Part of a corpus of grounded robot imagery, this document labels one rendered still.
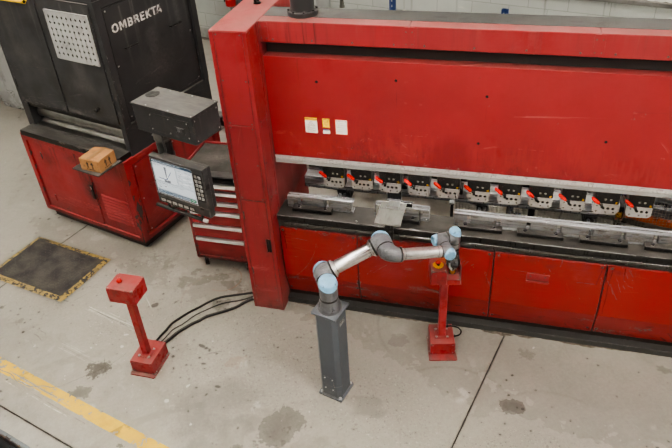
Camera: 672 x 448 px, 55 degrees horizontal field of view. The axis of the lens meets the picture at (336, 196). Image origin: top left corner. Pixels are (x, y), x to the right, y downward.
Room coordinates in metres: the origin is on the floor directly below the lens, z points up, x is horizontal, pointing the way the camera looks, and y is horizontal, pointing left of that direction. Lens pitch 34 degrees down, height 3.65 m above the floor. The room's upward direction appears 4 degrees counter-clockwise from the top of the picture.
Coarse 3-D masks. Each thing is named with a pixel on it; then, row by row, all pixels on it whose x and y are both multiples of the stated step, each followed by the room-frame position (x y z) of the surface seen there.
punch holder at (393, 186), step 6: (384, 174) 3.75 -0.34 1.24; (390, 174) 3.74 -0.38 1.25; (396, 174) 3.73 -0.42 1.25; (402, 174) 3.79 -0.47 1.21; (384, 180) 3.75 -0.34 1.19; (390, 180) 3.74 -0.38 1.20; (396, 180) 3.73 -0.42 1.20; (390, 186) 3.74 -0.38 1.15; (396, 186) 3.73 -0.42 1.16; (390, 192) 3.74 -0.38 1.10; (396, 192) 3.73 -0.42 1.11
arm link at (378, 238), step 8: (376, 232) 3.24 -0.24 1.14; (384, 232) 3.23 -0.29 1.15; (368, 240) 3.20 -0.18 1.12; (376, 240) 3.17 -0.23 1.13; (384, 240) 3.15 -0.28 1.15; (360, 248) 3.17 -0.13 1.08; (368, 248) 3.15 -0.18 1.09; (376, 248) 3.13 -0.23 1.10; (344, 256) 3.15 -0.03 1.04; (352, 256) 3.13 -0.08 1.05; (360, 256) 3.13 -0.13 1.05; (368, 256) 3.14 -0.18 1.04; (320, 264) 3.14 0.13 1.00; (328, 264) 3.12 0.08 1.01; (336, 264) 3.11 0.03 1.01; (344, 264) 3.11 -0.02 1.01; (352, 264) 3.11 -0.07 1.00; (320, 272) 3.07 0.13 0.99; (328, 272) 3.07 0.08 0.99; (336, 272) 3.08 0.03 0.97
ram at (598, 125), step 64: (320, 64) 3.87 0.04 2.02; (384, 64) 3.75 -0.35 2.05; (448, 64) 3.65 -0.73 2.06; (512, 64) 3.59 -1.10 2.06; (320, 128) 3.88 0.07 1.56; (384, 128) 3.75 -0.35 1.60; (448, 128) 3.63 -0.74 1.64; (512, 128) 3.52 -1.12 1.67; (576, 128) 3.41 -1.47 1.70; (640, 128) 3.31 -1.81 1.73; (640, 192) 3.28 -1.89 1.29
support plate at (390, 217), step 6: (384, 204) 3.74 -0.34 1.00; (402, 204) 3.73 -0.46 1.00; (378, 210) 3.68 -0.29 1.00; (384, 210) 3.67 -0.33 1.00; (390, 210) 3.67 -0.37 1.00; (396, 210) 3.66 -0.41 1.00; (402, 210) 3.66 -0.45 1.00; (378, 216) 3.60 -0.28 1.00; (384, 216) 3.60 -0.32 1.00; (390, 216) 3.60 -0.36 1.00; (396, 216) 3.59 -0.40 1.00; (402, 216) 3.59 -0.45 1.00; (378, 222) 3.54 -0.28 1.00; (384, 222) 3.53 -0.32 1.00; (390, 222) 3.53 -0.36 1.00; (396, 222) 3.52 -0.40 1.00
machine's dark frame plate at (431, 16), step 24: (528, 24) 3.60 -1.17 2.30; (552, 24) 3.57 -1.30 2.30; (576, 24) 3.55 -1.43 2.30; (600, 24) 3.52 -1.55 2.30; (624, 24) 3.50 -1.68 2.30; (648, 24) 3.47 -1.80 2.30; (288, 48) 4.02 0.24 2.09; (312, 48) 3.97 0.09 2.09; (336, 48) 3.93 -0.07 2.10; (360, 48) 3.88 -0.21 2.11; (384, 48) 3.84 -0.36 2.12
